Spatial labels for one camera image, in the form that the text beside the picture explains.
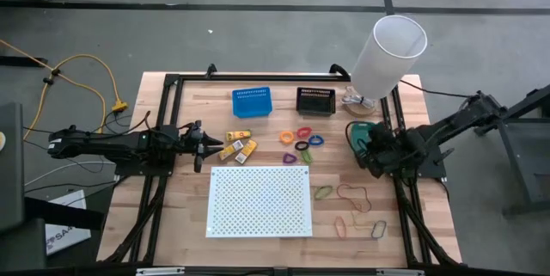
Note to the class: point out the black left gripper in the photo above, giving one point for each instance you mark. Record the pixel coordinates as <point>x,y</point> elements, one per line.
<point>189,142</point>

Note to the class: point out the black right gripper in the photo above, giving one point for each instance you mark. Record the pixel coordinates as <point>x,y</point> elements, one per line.
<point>382,147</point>

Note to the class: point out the yellow rubber band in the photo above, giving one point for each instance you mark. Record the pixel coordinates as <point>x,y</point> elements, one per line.
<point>354,220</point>

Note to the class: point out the blue coil wristband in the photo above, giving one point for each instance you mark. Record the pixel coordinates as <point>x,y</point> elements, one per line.
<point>310,140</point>

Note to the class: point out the yellow-orange coil wristband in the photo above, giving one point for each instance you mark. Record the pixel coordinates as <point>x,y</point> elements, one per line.
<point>281,137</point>

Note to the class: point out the grey rubber band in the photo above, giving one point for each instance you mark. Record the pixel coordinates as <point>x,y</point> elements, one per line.
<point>374,237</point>

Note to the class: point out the black coil wristband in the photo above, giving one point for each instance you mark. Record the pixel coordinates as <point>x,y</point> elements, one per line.
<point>296,145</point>

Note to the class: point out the orange rubber band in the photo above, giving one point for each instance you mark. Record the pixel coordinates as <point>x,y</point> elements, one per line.
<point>340,238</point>

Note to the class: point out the red-orange coil wristband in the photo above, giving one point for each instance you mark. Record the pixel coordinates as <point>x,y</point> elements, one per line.
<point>298,133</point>

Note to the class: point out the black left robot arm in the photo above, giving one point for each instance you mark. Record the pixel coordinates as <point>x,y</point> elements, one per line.
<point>107,142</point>

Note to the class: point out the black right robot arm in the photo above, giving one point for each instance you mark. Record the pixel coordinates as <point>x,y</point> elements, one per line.
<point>451,125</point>

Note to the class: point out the teal plastic bin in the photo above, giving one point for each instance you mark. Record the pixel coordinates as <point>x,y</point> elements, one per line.
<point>361,130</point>

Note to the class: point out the blue plastic basket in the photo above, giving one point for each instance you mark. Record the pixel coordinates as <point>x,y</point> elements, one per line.
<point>252,104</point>

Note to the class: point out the white perforated metal shelf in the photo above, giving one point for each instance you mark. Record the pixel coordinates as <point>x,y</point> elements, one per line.
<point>258,203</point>

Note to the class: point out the black plastic basket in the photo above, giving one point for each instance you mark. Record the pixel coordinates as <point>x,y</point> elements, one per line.
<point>315,104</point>

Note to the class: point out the black metal stand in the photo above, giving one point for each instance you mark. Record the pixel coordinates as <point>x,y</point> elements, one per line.
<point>522,147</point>

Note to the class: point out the black flat bar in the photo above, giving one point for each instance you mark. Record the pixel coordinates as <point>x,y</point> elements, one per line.
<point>64,215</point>

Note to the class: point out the white printed cardboard box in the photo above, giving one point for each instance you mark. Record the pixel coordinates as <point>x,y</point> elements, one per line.
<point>69,237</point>

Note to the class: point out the black equipment case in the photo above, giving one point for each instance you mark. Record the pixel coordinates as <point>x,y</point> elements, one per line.
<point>10,173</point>

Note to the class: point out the black floor strip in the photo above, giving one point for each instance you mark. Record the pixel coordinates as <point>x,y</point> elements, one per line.
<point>21,61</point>

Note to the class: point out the black aluminium table frame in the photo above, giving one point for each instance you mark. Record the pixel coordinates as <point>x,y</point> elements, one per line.
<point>258,77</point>

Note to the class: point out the silver metal bracket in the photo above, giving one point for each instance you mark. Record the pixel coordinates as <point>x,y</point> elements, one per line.
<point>159,271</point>
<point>399,272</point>

